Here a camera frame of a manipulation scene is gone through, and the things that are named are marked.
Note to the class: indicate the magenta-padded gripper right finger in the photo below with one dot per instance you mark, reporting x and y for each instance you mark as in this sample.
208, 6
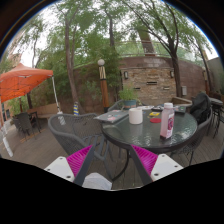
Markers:
146, 158

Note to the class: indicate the tape roll with yellow label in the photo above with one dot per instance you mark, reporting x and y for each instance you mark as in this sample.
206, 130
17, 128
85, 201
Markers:
154, 114

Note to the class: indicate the white ceramic cup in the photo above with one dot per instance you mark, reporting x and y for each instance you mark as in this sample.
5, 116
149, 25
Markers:
135, 116

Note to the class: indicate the potted plant in teal pot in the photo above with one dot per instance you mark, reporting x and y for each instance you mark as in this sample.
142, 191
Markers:
129, 97

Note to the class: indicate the dark patio chairs group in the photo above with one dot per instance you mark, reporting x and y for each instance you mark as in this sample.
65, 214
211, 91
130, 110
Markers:
24, 122

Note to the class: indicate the grey wall utility box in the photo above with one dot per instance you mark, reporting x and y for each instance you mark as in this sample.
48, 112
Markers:
184, 91

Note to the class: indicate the pink drink bottle white cap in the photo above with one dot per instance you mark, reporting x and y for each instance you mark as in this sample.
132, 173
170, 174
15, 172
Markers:
167, 121

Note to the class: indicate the blue yellow striped cone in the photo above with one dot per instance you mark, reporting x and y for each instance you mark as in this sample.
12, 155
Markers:
76, 109

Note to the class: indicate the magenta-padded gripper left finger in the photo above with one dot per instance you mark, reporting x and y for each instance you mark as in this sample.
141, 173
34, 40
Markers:
78, 160

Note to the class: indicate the orange canopy tent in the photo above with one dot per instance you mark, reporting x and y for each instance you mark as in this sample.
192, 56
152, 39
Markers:
21, 80

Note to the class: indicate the black backpack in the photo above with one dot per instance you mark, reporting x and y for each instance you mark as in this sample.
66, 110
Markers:
200, 108

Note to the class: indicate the white paper sheet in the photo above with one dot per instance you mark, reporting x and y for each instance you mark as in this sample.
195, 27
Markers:
146, 107

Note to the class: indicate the wall lantern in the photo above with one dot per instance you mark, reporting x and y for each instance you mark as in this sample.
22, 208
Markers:
126, 75
172, 74

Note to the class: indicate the grey laptop with stickers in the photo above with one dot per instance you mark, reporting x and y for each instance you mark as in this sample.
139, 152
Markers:
111, 116

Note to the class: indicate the lamp post with globe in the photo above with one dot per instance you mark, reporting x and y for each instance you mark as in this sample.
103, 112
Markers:
103, 86

